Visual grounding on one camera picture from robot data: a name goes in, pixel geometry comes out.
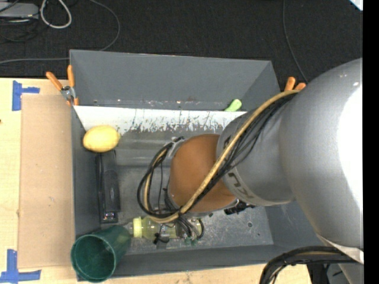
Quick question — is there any black stapler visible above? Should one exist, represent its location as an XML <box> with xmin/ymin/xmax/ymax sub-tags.
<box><xmin>95</xmin><ymin>150</ymin><xmax>122</xmax><ymax>224</ymax></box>

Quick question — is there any dark green cup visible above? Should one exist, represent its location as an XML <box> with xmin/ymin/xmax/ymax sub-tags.
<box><xmin>70</xmin><ymin>224</ymin><xmax>133</xmax><ymax>283</ymax></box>

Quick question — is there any yellow lemon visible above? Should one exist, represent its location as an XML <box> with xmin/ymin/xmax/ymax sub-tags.
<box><xmin>82</xmin><ymin>124</ymin><xmax>121</xmax><ymax>153</ymax></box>

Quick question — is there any light green toy piece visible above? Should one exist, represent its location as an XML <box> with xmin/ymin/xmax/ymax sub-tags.
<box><xmin>223</xmin><ymin>98</ymin><xmax>243</xmax><ymax>112</ymax></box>

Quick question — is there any grey metal bin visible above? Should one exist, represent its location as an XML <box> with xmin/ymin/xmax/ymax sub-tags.
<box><xmin>68</xmin><ymin>49</ymin><xmax>328</xmax><ymax>282</ymax></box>

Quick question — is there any brown cardboard board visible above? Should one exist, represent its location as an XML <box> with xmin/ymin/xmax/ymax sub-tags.
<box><xmin>17</xmin><ymin>93</ymin><xmax>78</xmax><ymax>270</ymax></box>

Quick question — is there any black cylinder on white bracket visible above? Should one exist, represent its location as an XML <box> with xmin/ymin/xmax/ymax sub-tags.
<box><xmin>223</xmin><ymin>199</ymin><xmax>256</xmax><ymax>216</ymax></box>

